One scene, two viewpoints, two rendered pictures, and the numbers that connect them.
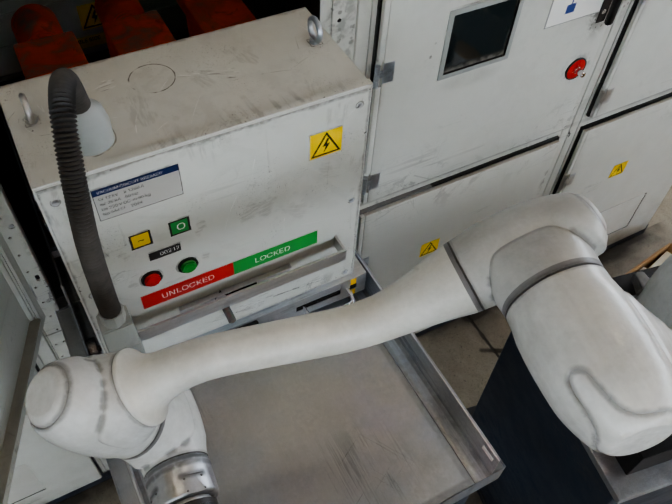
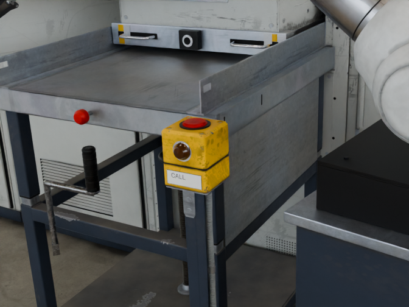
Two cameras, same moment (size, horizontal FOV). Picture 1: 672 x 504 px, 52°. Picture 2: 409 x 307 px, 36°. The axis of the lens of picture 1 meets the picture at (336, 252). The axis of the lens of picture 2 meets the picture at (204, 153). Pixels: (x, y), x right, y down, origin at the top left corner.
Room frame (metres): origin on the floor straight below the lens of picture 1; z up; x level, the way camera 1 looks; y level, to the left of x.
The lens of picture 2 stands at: (-0.08, -1.33, 1.22)
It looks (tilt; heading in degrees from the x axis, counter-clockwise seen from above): 21 degrees down; 62
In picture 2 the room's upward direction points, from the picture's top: 3 degrees counter-clockwise
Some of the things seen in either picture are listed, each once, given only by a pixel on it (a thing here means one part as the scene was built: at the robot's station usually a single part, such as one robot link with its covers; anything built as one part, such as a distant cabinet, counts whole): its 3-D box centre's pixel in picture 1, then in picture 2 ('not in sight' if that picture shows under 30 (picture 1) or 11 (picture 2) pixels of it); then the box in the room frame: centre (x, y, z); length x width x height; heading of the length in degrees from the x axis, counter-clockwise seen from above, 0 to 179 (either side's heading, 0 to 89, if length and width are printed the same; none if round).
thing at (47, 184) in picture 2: not in sight; (72, 203); (0.26, -0.01, 0.59); 0.17 x 0.03 x 0.30; 122
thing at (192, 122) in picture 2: not in sight; (195, 126); (0.35, -0.49, 0.90); 0.04 x 0.04 x 0.02
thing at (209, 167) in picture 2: not in sight; (196, 153); (0.35, -0.49, 0.85); 0.08 x 0.08 x 0.10; 31
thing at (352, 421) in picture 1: (267, 391); (175, 75); (0.60, 0.11, 0.82); 0.68 x 0.62 x 0.06; 31
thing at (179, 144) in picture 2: not in sight; (180, 152); (0.31, -0.51, 0.87); 0.03 x 0.01 x 0.03; 121
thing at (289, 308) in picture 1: (238, 322); (197, 37); (0.70, 0.18, 0.90); 0.54 x 0.05 x 0.06; 121
